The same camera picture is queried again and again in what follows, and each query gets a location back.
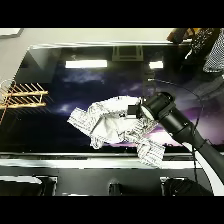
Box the wooden hanger rack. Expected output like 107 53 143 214
0 79 50 125

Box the black white checked garment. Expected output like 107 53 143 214
202 35 224 74

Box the black dotted garment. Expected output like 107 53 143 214
185 28 219 65

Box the black white striped shirt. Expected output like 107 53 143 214
67 95 166 169

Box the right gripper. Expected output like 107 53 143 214
127 103 145 120

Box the brown garment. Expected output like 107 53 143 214
166 28 193 44

